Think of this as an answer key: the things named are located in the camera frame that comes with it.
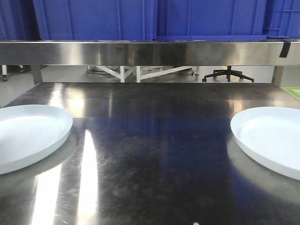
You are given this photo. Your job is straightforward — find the light blue plate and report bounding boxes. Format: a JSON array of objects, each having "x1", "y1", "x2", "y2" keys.
[
  {"x1": 230, "y1": 107, "x2": 300, "y2": 180},
  {"x1": 0, "y1": 105, "x2": 73, "y2": 174}
]

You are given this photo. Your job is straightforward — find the black office chair base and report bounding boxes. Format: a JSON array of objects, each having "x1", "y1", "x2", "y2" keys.
[{"x1": 202, "y1": 66, "x2": 255, "y2": 83}]

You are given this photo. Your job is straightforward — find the blue plastic crate centre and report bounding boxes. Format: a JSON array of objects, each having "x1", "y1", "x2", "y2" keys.
[{"x1": 157, "y1": 0, "x2": 267, "y2": 41}]

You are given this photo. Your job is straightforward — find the blue plastic crate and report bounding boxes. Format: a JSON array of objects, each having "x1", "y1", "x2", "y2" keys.
[
  {"x1": 33, "y1": 0, "x2": 158, "y2": 42},
  {"x1": 157, "y1": 0, "x2": 267, "y2": 41},
  {"x1": 263, "y1": 0, "x2": 300, "y2": 38}
]

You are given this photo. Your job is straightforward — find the blue plastic crate left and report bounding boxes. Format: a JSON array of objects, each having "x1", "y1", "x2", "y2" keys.
[{"x1": 33, "y1": 0, "x2": 158, "y2": 42}]

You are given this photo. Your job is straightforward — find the black tape strip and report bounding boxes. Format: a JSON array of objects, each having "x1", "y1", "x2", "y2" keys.
[{"x1": 279, "y1": 41, "x2": 291, "y2": 58}]

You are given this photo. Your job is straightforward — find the blue plastic crate right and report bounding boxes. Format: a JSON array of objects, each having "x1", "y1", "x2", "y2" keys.
[{"x1": 263, "y1": 0, "x2": 300, "y2": 38}]

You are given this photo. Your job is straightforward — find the white table frame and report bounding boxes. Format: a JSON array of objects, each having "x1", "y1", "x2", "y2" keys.
[{"x1": 86, "y1": 66, "x2": 200, "y2": 83}]

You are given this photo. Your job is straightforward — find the steel shelf post left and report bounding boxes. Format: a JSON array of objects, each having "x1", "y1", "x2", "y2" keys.
[{"x1": 30, "y1": 65, "x2": 43, "y2": 85}]

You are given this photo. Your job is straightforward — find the steel shelf post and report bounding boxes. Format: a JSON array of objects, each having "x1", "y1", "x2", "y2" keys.
[
  {"x1": 30, "y1": 65, "x2": 43, "y2": 85},
  {"x1": 271, "y1": 66, "x2": 285, "y2": 87}
]

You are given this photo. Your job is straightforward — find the steel shelf post right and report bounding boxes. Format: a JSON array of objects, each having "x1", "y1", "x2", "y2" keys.
[{"x1": 271, "y1": 66, "x2": 285, "y2": 87}]

